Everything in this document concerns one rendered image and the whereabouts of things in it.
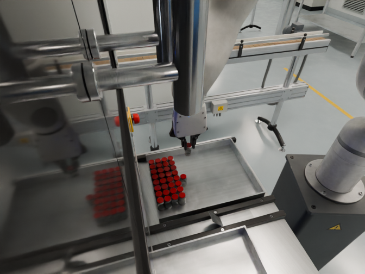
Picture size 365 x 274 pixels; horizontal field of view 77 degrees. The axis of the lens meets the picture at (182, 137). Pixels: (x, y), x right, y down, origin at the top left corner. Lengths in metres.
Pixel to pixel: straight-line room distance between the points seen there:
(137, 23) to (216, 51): 1.59
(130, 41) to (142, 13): 1.84
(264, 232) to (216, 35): 0.55
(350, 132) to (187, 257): 0.57
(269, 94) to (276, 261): 1.52
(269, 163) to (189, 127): 1.55
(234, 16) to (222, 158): 0.53
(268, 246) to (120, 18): 1.80
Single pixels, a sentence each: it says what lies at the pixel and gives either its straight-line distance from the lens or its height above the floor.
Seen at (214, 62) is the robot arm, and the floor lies 1.33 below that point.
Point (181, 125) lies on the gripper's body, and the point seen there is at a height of 1.11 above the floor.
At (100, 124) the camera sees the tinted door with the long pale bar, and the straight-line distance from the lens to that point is 0.16.
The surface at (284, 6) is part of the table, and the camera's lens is 4.24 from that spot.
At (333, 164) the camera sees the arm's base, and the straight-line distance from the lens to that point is 0.87.
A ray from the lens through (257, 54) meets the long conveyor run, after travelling 1.75.
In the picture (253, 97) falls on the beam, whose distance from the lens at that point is 1.96.
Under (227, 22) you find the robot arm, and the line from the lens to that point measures 0.51.
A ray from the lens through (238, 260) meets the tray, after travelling 0.70.
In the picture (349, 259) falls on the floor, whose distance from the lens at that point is 1.92.
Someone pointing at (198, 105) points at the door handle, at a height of 1.44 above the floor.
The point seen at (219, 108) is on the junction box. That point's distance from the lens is 1.79.
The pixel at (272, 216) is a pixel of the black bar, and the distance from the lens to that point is 0.76.
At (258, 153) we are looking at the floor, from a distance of 2.22.
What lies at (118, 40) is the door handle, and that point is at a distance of 0.19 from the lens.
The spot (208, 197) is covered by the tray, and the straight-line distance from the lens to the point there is 0.77.
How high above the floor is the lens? 1.52
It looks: 42 degrees down
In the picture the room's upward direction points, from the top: straight up
